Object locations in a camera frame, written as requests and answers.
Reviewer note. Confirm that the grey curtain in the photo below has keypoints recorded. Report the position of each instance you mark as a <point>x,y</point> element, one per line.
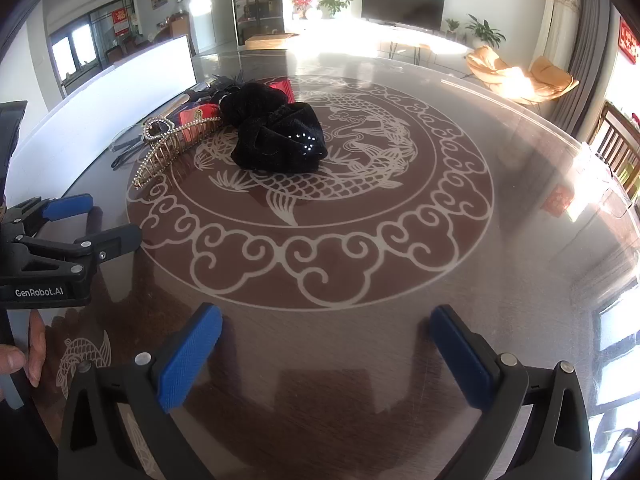
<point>587,60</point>

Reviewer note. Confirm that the orange lounge chair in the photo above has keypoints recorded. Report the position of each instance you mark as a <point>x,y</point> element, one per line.
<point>487,67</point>
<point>550,82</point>

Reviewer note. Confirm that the red door poster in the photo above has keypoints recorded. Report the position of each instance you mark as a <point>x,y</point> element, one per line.
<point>120,22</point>

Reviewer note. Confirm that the wooden side table hairpin legs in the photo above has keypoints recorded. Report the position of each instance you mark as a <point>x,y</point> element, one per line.
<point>407,50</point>

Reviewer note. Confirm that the black velvet bow scrunchie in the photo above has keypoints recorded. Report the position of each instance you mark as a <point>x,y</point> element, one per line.
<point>280,135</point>

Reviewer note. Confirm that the small potted plant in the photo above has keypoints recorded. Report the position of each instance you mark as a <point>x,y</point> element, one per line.
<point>451,27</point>

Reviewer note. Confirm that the large potted plant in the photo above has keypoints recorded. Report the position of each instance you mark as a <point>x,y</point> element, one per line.
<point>484,32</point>

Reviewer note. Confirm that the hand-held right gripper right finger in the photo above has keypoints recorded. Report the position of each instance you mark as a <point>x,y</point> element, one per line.
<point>457,355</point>

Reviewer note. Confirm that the red wall hanging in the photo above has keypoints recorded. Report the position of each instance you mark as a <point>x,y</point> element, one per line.
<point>630,40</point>

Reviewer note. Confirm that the dark glass display cabinet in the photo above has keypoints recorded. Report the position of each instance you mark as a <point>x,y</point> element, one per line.
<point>257,5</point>

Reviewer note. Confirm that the standing air conditioner with cover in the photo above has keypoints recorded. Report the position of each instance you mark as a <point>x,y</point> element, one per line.
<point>557,25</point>

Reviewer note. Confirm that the glass balcony door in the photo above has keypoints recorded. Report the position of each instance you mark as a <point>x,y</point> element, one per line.
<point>80,45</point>

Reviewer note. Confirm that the white television console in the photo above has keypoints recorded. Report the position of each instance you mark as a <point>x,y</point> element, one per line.
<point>350,32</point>

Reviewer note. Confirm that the red pouch gold emblem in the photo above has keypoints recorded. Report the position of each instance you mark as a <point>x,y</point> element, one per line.
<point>197,115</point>

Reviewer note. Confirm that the red packet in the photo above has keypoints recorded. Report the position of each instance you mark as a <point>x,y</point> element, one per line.
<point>282,89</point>

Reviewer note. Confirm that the gold rhinestone hair claw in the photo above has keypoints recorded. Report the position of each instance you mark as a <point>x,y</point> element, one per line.
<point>159,152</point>

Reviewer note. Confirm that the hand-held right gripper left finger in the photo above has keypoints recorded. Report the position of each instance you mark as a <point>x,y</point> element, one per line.
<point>192,355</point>

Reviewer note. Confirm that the brown patterned glass desktop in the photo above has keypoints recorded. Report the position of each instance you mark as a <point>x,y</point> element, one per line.
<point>350,400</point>

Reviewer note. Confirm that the red flowers in vase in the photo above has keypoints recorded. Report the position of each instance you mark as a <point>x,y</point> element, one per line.
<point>303,4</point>

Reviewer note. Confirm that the dark blue hair clip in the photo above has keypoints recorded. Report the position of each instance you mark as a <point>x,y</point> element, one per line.
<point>131,152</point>

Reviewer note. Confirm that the person's left hand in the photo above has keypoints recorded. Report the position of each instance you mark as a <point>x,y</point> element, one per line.
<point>12,360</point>

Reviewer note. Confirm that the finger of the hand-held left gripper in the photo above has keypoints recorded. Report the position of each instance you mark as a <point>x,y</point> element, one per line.
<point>70,206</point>
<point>115,240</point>

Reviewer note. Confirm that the green leafy potted plant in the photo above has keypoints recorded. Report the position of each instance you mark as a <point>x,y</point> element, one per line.
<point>334,5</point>

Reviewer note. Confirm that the wooden dining chair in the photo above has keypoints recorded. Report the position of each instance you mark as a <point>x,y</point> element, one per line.
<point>617,140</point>

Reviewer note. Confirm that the brown low table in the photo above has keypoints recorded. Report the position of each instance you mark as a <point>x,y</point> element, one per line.
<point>270,41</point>

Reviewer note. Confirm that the black flat television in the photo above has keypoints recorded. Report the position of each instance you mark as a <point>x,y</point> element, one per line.
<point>402,5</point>

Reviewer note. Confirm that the black mesh flower hair clip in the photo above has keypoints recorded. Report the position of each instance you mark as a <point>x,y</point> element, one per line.
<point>225,85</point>

